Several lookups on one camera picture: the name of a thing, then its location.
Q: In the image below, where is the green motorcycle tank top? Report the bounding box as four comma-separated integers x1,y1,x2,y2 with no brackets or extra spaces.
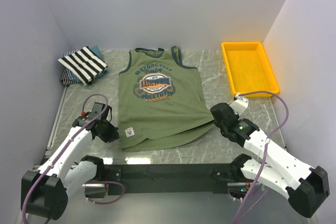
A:
118,46,214,152

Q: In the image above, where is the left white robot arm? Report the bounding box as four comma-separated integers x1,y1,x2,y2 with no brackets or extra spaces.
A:
21,119,119,223

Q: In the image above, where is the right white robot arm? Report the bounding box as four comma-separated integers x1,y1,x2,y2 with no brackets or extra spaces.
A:
210,100,330,218

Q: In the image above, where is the thin striped navy tank top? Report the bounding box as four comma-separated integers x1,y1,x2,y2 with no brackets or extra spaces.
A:
59,68,82,86

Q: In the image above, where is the black white striped tank top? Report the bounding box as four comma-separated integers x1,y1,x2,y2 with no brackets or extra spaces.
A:
58,46,108,85

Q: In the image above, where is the yellow plastic tray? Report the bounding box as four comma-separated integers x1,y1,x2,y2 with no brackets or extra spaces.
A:
221,41,280,97

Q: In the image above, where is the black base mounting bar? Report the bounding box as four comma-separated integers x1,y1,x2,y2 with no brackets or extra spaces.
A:
104,164,238,194

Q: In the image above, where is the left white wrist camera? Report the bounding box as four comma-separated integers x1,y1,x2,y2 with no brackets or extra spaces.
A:
72,102,112,127

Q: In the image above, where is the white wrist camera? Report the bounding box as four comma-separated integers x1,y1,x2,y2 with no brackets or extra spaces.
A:
72,102,112,127
228,93,249,116

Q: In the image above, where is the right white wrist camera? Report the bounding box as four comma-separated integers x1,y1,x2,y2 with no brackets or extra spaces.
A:
228,93,249,116

